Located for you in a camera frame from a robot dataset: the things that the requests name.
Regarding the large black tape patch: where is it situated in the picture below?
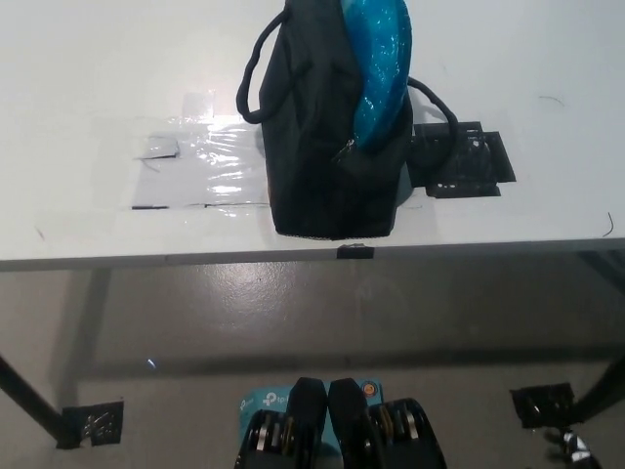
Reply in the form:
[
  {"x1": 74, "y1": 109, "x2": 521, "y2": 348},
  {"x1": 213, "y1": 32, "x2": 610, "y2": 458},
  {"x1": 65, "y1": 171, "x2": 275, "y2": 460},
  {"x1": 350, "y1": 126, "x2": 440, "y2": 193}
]
[{"x1": 407, "y1": 120, "x2": 518, "y2": 199}]

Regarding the clear plastic sheet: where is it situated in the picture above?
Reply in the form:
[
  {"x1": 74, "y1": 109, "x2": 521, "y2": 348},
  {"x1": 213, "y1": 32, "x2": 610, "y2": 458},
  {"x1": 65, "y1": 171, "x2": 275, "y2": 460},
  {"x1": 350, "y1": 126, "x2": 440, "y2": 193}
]
[{"x1": 33, "y1": 90, "x2": 274, "y2": 235}]

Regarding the black fabric bag with handles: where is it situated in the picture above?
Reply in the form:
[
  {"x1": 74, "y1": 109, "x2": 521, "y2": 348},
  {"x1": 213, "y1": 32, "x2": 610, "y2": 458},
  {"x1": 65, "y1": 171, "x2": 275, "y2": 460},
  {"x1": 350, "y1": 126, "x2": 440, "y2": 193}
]
[{"x1": 235, "y1": 0, "x2": 460, "y2": 242}]

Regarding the blue plastic-wrapped plate stack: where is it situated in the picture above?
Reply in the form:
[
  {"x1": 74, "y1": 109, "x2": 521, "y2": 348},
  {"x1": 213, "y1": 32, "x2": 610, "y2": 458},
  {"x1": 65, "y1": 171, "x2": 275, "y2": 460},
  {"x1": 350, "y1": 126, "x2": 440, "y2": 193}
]
[{"x1": 341, "y1": 0, "x2": 414, "y2": 150}]

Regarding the black table leg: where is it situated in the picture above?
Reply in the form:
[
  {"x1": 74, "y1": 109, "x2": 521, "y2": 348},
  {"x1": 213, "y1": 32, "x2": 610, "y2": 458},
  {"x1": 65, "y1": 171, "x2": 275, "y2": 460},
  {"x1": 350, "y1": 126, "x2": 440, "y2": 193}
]
[
  {"x1": 0, "y1": 354, "x2": 67, "y2": 432},
  {"x1": 578, "y1": 354, "x2": 625, "y2": 424}
]

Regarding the small black tape strip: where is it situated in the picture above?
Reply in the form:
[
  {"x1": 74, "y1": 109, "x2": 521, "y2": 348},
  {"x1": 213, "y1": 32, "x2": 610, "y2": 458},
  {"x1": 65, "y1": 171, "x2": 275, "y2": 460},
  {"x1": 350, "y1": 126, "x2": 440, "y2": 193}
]
[{"x1": 336, "y1": 243, "x2": 376, "y2": 260}]

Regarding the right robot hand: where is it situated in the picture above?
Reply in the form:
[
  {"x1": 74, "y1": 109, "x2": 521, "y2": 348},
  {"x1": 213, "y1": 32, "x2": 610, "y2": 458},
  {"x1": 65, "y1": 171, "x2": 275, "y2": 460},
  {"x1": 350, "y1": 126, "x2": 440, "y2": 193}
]
[{"x1": 541, "y1": 424, "x2": 600, "y2": 469}]

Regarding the small grey tape piece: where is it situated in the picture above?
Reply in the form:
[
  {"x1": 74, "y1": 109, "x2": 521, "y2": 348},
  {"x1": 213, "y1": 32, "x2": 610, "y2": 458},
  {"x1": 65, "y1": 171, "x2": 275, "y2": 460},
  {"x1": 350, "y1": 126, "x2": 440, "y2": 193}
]
[{"x1": 139, "y1": 136, "x2": 181, "y2": 160}]

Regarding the teal tp-link box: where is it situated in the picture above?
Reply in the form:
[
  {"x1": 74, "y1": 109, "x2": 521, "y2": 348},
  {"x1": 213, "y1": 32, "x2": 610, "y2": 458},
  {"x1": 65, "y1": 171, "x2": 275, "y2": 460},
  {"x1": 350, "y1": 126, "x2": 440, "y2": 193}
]
[{"x1": 237, "y1": 381, "x2": 387, "y2": 441}]

